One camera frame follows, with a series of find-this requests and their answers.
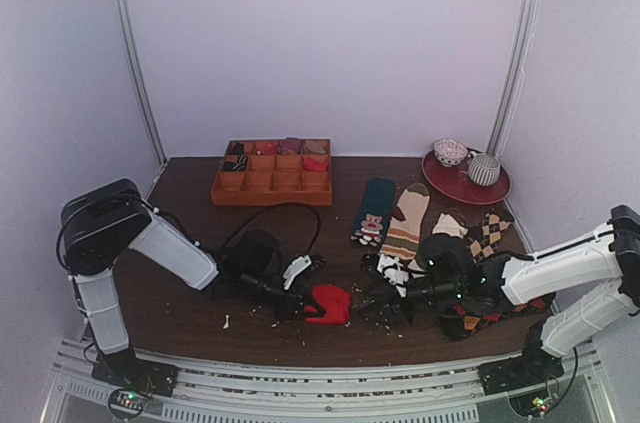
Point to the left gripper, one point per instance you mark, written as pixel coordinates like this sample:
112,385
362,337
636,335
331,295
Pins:
289,310

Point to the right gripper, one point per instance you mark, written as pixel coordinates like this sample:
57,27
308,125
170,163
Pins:
405,303

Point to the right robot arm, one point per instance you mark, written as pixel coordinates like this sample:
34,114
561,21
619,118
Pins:
461,272

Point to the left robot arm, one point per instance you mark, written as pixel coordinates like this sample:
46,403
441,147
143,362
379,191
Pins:
98,228

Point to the black red argyle sock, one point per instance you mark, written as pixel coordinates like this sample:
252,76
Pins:
467,315

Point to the cream striped sock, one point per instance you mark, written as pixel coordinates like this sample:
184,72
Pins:
403,235

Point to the white brown sock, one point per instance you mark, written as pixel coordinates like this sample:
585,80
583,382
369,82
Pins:
447,224

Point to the brown argyle sock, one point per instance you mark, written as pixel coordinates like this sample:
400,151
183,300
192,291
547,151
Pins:
483,239

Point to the green reindeer sock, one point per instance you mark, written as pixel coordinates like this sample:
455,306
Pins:
371,223

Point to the red plate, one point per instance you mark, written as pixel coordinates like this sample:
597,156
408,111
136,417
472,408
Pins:
454,183

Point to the rolled red sock in tray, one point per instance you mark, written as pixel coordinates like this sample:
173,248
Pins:
317,163

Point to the wooden divided organizer tray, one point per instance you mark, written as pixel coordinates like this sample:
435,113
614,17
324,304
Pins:
274,174

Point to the black white sock in tray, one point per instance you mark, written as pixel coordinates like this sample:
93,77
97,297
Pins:
236,163

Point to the striped grey cup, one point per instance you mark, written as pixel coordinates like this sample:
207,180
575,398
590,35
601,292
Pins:
483,169

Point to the patterned white bowl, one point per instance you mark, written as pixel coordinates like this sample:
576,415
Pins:
449,152

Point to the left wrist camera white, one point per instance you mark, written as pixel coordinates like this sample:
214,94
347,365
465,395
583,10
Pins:
295,269

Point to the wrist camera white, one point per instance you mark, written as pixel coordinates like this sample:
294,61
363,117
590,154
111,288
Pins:
295,269
393,272

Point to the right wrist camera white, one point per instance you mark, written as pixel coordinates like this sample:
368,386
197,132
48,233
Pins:
393,272

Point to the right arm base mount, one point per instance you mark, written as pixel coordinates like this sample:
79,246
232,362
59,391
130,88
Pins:
529,375

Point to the aluminium table rail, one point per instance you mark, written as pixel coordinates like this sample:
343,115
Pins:
210,391

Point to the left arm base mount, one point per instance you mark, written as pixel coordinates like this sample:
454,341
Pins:
133,394

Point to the right aluminium post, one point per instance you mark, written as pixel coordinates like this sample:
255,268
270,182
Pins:
514,77

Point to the aluminium post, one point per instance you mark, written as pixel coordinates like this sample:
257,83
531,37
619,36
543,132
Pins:
138,81
514,77

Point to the left aluminium post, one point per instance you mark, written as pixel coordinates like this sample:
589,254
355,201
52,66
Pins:
138,81

